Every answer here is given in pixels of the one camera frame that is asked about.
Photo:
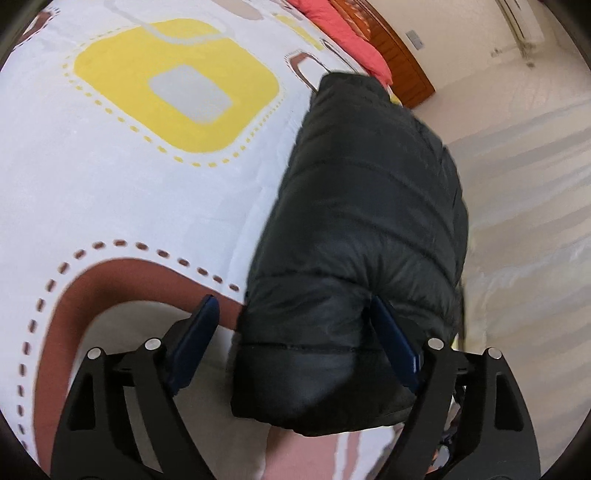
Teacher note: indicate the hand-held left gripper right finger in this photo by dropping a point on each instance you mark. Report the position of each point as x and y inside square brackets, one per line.
[397, 344]

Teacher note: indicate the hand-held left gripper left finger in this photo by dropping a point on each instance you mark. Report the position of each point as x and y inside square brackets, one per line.
[194, 344]

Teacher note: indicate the black puffer jacket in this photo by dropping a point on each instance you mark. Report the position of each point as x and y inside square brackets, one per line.
[360, 207]

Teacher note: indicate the white patterned bed sheet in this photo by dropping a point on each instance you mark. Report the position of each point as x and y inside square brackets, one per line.
[115, 198]

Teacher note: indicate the white sheer curtain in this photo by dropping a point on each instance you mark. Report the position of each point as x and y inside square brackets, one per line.
[526, 230]

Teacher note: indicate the wooden headboard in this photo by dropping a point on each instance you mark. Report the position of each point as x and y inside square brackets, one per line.
[397, 64]

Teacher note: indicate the red pillow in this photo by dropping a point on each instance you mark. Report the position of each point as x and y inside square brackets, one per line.
[351, 37]

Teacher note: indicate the white air conditioner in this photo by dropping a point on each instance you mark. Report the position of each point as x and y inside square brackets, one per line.
[519, 16]

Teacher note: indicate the wall switch panel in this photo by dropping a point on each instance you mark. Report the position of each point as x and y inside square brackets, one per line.
[414, 39]

